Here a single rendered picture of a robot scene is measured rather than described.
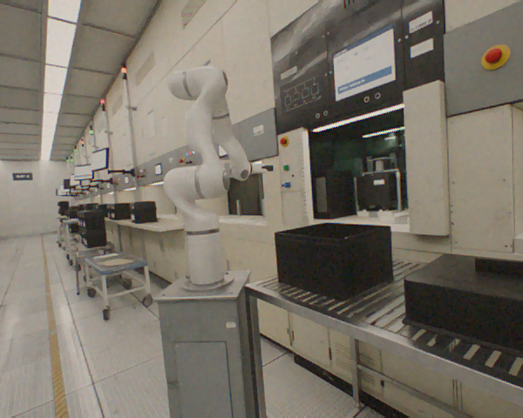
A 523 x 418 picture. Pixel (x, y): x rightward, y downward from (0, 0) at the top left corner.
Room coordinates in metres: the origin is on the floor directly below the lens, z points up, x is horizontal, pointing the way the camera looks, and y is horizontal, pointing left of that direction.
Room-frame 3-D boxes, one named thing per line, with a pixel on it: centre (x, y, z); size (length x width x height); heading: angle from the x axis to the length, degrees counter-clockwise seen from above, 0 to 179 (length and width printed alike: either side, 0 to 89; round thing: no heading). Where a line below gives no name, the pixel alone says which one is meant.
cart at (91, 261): (3.05, 1.62, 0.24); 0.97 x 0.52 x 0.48; 40
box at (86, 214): (4.13, 2.45, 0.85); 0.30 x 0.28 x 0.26; 37
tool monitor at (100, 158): (3.82, 1.91, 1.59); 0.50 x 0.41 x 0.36; 128
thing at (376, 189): (1.75, -0.74, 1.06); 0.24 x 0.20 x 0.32; 38
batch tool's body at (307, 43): (1.61, -0.73, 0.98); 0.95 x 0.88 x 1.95; 128
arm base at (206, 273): (1.02, 0.22, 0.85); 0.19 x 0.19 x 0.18
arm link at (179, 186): (1.02, 0.25, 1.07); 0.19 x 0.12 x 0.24; 78
